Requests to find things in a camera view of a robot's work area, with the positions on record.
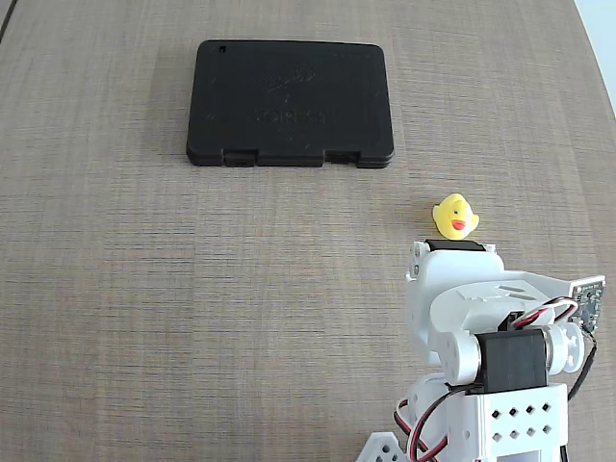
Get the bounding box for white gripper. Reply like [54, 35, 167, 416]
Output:
[403, 238, 506, 358]

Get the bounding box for yellow rubber duck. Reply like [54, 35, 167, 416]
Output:
[432, 192, 480, 241]

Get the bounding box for green camera circuit board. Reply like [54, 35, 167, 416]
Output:
[570, 275, 607, 334]

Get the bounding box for black camera cable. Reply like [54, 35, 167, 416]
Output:
[566, 327, 599, 401]

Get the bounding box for red white black servo cable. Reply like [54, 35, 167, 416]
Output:
[393, 383, 482, 462]
[509, 296, 581, 333]

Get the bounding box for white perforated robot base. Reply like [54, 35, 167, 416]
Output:
[356, 431, 410, 462]

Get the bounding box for black plastic case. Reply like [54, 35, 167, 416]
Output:
[185, 39, 397, 169]

